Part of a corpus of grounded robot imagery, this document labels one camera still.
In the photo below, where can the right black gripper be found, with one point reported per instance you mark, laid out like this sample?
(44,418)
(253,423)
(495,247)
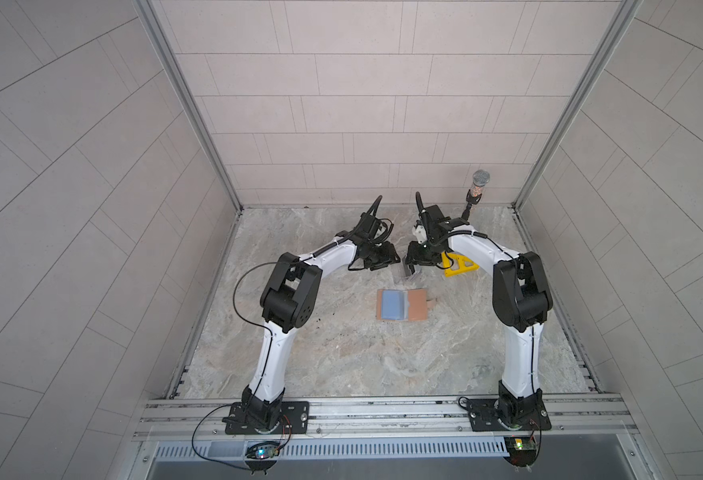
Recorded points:
(415,258)

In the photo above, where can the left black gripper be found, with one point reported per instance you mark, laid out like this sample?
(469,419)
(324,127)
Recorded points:
(386,249)

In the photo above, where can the brown leather card holder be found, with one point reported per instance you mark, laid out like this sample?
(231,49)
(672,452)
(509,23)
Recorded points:
(404,305)

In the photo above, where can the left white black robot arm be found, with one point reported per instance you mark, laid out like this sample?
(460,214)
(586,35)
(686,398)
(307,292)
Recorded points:
(288,301)

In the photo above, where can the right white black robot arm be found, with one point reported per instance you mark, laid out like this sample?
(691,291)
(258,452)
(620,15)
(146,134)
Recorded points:
(521,301)

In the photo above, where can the clear acrylic card box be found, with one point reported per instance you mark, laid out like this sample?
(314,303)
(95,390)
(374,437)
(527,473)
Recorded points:
(406,274)

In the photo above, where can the yellow triangular plastic piece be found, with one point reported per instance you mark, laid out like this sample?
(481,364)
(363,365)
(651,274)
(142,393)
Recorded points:
(456,264)

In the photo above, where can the left green circuit board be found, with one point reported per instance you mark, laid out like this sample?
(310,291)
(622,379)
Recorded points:
(263,451)

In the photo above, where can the right circuit board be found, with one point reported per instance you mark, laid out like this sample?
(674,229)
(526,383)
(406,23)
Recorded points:
(523,451)

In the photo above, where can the perforated vent strip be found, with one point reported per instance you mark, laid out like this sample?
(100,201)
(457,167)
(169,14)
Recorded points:
(340,449)

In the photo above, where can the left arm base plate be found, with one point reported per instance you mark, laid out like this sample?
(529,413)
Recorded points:
(263,418)

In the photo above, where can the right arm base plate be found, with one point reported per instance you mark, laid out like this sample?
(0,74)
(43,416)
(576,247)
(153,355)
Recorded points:
(507,414)

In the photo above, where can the aluminium mounting rail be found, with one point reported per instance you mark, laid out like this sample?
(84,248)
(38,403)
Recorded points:
(368,417)

